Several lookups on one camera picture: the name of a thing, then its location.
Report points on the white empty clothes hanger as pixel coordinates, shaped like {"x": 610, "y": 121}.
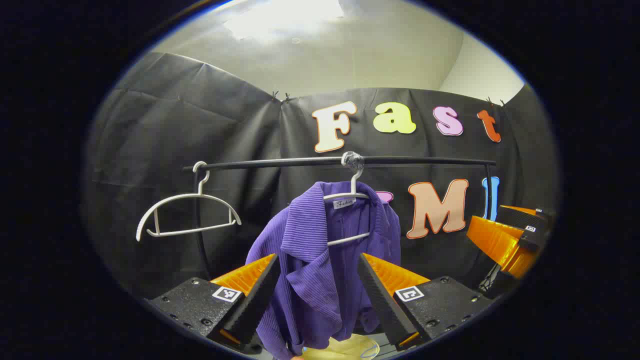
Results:
{"x": 200, "y": 196}

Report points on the pale yellow laundry hamper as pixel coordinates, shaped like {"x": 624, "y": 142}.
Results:
{"x": 345, "y": 347}

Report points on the clear tape wad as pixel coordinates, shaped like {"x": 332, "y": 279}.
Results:
{"x": 352, "y": 160}

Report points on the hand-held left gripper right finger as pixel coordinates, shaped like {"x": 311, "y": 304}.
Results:
{"x": 385, "y": 305}

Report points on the purple ribbed garment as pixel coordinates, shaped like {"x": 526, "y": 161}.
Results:
{"x": 315, "y": 280}

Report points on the black clothes rack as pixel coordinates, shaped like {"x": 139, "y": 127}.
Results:
{"x": 280, "y": 163}

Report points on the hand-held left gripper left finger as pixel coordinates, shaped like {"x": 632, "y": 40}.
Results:
{"x": 255, "y": 305}

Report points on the black backdrop cloth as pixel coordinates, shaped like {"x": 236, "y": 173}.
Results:
{"x": 200, "y": 125}

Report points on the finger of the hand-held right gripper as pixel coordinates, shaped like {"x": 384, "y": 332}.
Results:
{"x": 535, "y": 240}
{"x": 520, "y": 217}

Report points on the white ridged clothes hanger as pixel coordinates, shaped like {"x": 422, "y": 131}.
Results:
{"x": 353, "y": 182}

